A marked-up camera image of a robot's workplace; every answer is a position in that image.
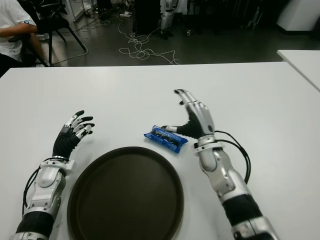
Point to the white power strip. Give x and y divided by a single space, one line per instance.
125 14

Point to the black chair with armrest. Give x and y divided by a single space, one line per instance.
28 53

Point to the blue Oreo packet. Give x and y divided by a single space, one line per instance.
160 137

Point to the white block with black base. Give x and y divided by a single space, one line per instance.
300 15

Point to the white humanoid robot legs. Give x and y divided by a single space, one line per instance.
167 20

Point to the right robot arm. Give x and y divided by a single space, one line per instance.
227 177

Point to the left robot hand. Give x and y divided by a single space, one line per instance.
62 142

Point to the person in white shirt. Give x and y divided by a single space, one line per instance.
11 25

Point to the round dark brown tray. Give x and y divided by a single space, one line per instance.
125 195

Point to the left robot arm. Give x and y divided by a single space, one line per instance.
45 182

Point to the white display cabinet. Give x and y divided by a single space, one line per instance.
73 10

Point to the white side table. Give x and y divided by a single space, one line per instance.
303 63

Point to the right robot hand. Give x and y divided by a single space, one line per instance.
202 120

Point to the black cabinet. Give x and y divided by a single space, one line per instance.
147 17

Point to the black chair with sled legs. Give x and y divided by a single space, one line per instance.
56 23

